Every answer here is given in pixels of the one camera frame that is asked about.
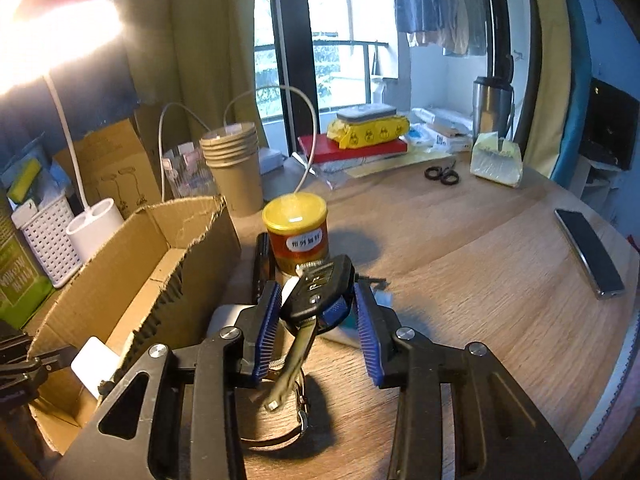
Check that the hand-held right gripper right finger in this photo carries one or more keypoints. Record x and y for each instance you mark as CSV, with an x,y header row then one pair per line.
x,y
369,340

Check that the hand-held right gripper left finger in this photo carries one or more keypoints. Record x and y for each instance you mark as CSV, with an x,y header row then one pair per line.
x,y
267,332

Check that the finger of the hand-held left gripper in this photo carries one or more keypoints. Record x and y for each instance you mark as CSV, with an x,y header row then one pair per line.
x,y
30,375
12,344

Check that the white green pill bottle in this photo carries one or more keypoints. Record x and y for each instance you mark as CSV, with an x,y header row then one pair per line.
x,y
345,334

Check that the white rounded case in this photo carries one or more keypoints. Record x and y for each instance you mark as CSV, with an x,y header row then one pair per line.
x,y
225,316

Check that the white charger block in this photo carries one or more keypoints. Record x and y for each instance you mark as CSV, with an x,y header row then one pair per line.
x,y
95,365

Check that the black car key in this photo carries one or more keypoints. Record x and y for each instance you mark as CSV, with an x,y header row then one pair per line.
x,y
320,285

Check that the cardboard box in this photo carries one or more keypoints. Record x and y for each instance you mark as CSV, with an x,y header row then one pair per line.
x,y
165,230

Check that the green carton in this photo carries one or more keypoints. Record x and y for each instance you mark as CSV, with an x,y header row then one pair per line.
x,y
20,290

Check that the black rectangular object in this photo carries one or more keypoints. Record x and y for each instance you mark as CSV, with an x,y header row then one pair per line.
x,y
262,265

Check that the yellow lid jar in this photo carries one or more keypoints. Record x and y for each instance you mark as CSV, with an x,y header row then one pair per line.
x,y
295,240

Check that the white woven plastic basket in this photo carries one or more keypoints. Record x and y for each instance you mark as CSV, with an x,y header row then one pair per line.
x,y
45,245

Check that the white desk lamp base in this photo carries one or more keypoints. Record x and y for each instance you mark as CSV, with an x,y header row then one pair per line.
x,y
95,230

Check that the stack of paper cups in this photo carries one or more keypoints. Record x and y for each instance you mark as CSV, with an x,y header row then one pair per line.
x,y
235,180

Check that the yellow sponge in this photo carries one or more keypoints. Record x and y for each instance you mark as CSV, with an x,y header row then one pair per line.
x,y
22,180

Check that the clear plastic bag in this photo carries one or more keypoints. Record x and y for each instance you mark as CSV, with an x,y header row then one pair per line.
x,y
55,180

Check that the yellow envelope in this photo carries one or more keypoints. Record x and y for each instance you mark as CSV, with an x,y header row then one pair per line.
x,y
390,166

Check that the clear plastic measuring cup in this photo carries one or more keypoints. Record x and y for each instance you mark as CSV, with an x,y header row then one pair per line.
x,y
187,172

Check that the red book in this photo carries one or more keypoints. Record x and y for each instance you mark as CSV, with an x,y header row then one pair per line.
x,y
320,150

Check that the flat cardboard lamp packaging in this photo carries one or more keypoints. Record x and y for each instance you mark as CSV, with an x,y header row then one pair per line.
x,y
115,170

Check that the yellow printed packet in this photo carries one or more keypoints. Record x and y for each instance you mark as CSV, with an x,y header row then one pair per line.
x,y
370,132

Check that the yellow white tissue pack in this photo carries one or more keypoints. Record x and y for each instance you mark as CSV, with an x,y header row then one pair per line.
x,y
492,165

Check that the pile of white packets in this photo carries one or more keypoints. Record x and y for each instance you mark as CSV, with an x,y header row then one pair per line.
x,y
440,127

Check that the grey case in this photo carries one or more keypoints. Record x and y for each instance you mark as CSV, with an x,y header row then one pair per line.
x,y
365,112

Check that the black smartphone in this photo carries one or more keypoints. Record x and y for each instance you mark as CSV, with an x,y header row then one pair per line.
x,y
590,252

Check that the white spray bottle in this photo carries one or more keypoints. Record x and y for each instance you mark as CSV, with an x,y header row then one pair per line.
x,y
378,92

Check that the steel tumbler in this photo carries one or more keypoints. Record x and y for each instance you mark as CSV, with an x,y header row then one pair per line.
x,y
487,105

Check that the beige curtain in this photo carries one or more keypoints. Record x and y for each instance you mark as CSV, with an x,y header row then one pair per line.
x,y
200,35
550,60

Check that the black box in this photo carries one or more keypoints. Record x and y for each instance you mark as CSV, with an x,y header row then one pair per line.
x,y
610,120

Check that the hanging clothes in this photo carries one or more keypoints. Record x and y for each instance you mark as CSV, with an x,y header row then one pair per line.
x,y
435,0

